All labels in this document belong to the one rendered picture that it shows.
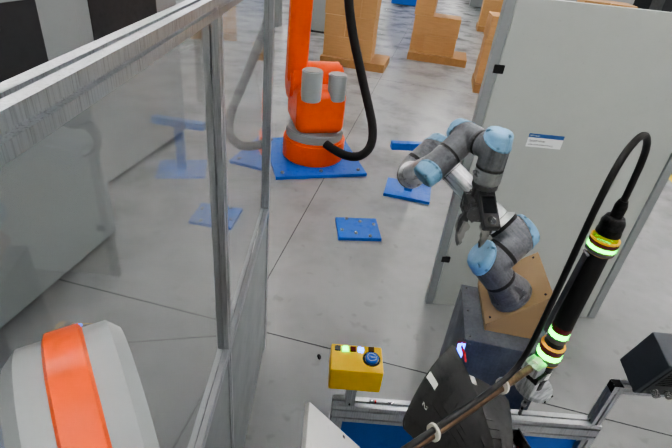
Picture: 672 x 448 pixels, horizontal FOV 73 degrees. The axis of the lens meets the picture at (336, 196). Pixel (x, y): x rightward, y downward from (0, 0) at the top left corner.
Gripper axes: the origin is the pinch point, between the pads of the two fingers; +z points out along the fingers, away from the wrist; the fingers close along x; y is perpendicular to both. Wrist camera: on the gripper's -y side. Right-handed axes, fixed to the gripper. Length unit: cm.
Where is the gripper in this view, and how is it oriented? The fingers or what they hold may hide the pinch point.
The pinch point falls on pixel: (469, 244)
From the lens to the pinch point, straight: 141.0
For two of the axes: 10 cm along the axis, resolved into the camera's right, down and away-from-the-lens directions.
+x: -10.0, -0.9, -0.3
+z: -1.0, 8.6, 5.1
